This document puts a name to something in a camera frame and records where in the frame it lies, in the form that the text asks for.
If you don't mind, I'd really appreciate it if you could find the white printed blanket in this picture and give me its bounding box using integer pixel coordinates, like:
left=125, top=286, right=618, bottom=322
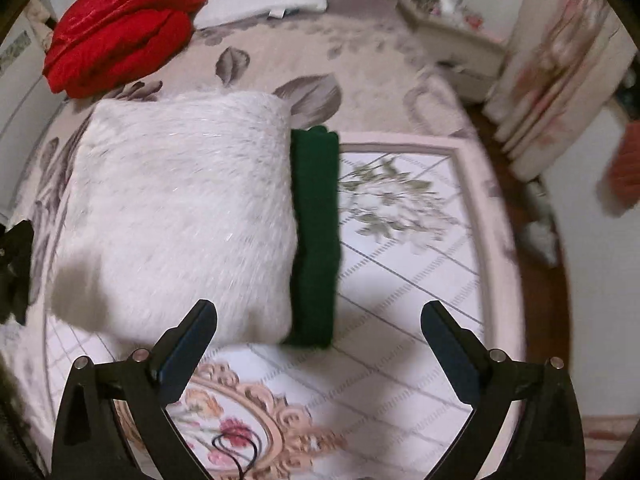
left=42, top=130, right=526, bottom=480

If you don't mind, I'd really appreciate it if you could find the dark green folded garment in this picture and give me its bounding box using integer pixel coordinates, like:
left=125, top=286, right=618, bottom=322
left=287, top=127, right=343, bottom=350

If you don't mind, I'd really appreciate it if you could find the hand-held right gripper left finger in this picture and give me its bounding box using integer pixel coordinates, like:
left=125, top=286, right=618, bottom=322
left=50, top=299, right=218, bottom=480

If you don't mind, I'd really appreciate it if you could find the black cable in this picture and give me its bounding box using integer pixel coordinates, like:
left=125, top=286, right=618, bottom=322
left=211, top=432, right=263, bottom=480

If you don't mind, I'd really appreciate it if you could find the red folded quilt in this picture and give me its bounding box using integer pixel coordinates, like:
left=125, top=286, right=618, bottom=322
left=42, top=0, right=208, bottom=100

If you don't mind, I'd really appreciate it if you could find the white fluffy towel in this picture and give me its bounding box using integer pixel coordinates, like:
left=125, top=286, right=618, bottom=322
left=50, top=91, right=301, bottom=346

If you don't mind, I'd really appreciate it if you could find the dark cloth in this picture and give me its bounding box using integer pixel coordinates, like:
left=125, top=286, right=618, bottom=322
left=0, top=219, right=35, bottom=326

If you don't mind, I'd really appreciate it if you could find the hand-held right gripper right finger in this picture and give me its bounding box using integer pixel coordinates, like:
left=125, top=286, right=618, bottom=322
left=420, top=301, right=586, bottom=480

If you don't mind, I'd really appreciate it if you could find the red-orange object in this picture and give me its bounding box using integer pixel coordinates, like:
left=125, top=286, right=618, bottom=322
left=597, top=120, right=640, bottom=218

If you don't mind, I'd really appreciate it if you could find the cream nightstand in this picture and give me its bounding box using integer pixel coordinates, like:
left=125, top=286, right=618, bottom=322
left=397, top=0, right=508, bottom=106

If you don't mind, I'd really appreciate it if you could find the floral curtain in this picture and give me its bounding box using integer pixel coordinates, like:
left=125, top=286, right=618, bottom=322
left=482, top=0, right=640, bottom=183

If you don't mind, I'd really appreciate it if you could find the floral leaf bedsheet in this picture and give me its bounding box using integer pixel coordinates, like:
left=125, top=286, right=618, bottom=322
left=0, top=0, right=531, bottom=480

